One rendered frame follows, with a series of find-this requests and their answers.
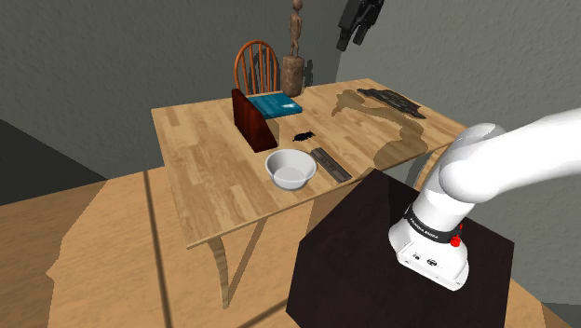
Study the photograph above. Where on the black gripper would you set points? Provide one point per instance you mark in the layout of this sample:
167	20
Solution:
363	10

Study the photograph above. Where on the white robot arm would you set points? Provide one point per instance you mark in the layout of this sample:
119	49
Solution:
472	172

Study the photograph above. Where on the brown wooden figure statue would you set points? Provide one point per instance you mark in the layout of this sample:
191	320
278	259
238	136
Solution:
291	75

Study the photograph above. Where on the black flat keyboard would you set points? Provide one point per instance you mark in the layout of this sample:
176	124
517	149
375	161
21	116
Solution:
392	102

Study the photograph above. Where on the blue book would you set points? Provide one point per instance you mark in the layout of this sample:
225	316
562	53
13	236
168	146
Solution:
274	105

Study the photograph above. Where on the small black object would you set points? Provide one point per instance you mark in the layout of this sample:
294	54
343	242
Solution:
302	136

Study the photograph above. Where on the orange wooden chair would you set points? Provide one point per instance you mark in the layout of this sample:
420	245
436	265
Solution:
240	68

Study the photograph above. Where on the dark grey remote control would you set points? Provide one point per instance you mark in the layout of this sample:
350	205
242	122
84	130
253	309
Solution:
330	164

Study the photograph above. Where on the dark red wedge block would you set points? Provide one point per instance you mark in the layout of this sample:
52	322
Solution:
252	122

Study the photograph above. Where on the white bowl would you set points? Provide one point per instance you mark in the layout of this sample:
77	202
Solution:
290	170

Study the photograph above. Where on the light wooden table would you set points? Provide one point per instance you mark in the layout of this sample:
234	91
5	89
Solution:
204	172

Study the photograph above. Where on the dark robot stand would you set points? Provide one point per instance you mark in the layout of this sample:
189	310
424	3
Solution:
354	254

